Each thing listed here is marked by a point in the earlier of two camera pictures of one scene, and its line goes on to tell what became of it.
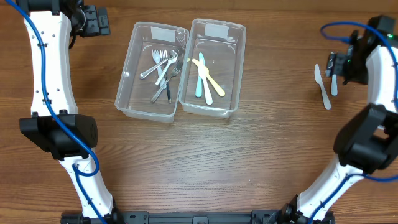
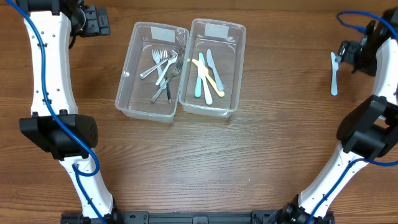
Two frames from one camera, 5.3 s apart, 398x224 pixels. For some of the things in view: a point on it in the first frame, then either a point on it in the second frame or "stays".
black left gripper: [101, 21] stays
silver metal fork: [175, 72] stays
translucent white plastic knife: [326, 99] -> [211, 64]
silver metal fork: [173, 53] stays
